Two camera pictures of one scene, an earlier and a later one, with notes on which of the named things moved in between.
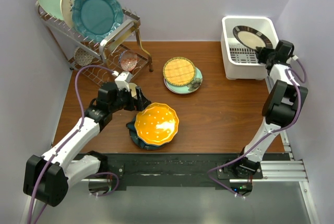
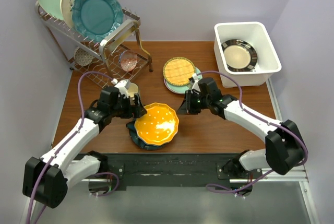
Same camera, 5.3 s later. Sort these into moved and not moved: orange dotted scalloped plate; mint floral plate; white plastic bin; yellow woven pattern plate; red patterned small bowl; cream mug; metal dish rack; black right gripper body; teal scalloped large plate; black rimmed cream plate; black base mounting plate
Moved: black rimmed cream plate; black right gripper body; white plastic bin
Not moved: yellow woven pattern plate; teal scalloped large plate; red patterned small bowl; cream mug; metal dish rack; mint floral plate; orange dotted scalloped plate; black base mounting plate
